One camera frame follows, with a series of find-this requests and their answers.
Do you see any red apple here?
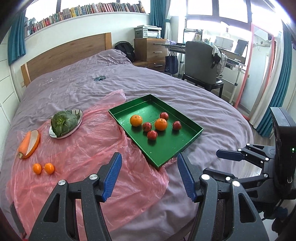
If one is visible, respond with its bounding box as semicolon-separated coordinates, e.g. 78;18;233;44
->
142;122;152;133
159;112;169;121
147;130;158;141
172;121;182;131

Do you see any right teal curtain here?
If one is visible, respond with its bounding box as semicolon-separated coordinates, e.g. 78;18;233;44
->
150;0;171;40

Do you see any desk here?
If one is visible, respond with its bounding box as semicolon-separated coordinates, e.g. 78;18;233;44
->
162;43;245;105

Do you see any black backpack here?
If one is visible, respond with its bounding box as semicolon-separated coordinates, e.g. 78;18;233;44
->
114;41;136;62

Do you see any white enamel plate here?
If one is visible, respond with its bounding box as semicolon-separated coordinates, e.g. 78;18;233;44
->
49;109;83;139

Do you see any white sliding wardrobe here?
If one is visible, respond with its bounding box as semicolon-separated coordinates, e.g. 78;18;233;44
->
0;43;20;130

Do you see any carrot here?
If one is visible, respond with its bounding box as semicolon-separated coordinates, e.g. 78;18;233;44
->
18;131;31;159

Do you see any large orange front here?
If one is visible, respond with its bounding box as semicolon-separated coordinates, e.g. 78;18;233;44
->
129;114;142;127

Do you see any white printer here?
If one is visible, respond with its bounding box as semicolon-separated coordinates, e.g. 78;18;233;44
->
134;25;162;39

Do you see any teal curtain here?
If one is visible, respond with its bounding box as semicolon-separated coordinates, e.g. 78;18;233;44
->
150;0;171;40
8;10;26;65

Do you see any left teal curtain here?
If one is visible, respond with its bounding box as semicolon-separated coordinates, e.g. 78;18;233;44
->
8;10;26;65

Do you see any grey office chair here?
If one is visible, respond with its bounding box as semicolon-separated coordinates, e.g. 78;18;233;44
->
182;41;228;97

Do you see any wooden drawer chest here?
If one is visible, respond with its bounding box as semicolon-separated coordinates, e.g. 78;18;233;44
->
134;38;168;72

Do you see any pink plastic sheet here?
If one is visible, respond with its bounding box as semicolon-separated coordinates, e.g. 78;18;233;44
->
6;90;169;233

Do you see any green rectangular tray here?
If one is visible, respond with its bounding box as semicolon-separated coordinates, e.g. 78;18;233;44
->
109;94;203;168

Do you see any black smartphone red case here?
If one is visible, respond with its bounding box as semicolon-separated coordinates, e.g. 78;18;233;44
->
10;202;27;238

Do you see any dark blue tote bag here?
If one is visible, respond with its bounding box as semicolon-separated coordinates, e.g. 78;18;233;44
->
165;52;179;75

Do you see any orange oval dish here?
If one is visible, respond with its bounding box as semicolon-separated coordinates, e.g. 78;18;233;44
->
22;130;40;159

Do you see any small dark object on bed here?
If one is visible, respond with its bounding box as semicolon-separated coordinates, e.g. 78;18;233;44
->
94;76;106;81

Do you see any wooden headboard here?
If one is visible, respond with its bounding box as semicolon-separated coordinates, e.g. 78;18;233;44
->
21;32;112;86

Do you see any row of books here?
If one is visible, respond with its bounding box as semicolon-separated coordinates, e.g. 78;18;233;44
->
24;0;146;37

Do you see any pink vertical pole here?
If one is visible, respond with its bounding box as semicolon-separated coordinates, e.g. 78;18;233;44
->
234;23;254;109

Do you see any green leafy cabbage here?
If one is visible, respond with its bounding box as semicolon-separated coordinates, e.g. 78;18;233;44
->
51;110;79;138

